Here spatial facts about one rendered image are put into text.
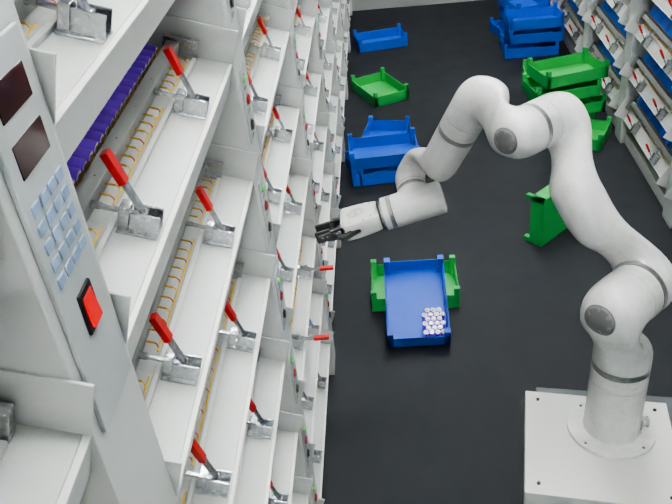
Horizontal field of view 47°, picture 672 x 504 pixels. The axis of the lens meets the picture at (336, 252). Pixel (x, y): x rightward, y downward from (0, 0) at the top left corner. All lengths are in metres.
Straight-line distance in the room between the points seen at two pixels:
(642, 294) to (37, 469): 1.24
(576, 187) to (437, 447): 0.95
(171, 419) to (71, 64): 0.39
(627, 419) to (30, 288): 1.46
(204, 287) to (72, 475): 0.49
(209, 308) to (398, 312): 1.66
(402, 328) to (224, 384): 1.47
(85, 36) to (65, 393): 0.29
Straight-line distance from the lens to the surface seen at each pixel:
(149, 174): 0.86
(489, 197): 3.27
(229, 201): 1.18
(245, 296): 1.30
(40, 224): 0.51
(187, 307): 0.97
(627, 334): 1.58
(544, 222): 2.93
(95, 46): 0.68
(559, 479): 1.76
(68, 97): 0.59
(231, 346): 1.20
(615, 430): 1.81
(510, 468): 2.20
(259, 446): 1.32
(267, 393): 1.40
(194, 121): 0.98
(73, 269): 0.55
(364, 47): 4.85
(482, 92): 1.65
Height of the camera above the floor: 1.69
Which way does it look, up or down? 35 degrees down
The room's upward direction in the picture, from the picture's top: 7 degrees counter-clockwise
